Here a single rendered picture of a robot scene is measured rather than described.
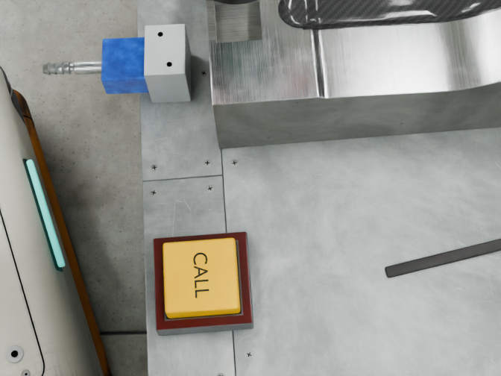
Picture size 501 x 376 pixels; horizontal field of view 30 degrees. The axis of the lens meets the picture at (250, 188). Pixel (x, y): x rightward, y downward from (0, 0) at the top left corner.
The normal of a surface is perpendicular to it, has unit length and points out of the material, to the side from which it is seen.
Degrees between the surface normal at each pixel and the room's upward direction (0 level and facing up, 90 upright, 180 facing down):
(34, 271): 17
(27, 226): 28
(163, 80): 90
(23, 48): 0
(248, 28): 0
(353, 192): 0
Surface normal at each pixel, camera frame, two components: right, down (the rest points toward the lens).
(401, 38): 0.02, -0.36
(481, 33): -0.40, -0.30
